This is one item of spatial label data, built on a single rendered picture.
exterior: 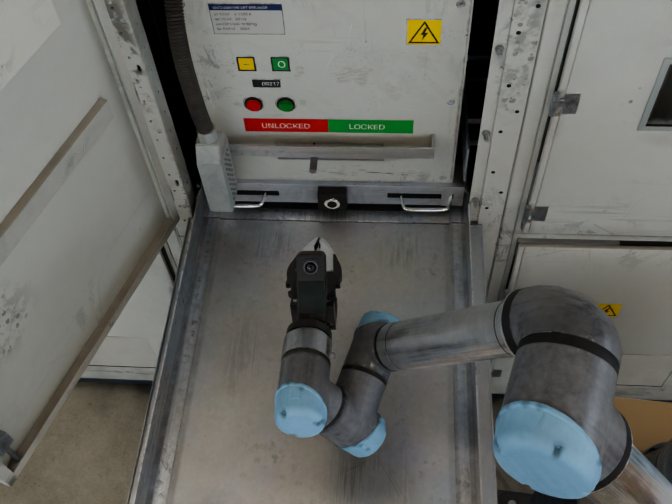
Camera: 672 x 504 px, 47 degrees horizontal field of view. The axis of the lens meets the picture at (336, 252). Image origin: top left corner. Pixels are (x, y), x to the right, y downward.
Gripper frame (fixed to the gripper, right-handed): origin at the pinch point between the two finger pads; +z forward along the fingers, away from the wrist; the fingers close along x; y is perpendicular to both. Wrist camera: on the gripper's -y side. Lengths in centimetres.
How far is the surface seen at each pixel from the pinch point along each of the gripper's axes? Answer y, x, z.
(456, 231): 19.0, 25.4, 22.5
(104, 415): 102, -74, 29
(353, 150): -2.7, 5.0, 21.6
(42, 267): -1.6, -45.6, -8.6
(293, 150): -2.7, -6.4, 21.6
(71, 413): 102, -85, 29
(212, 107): -10.6, -21.2, 24.4
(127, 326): 62, -58, 31
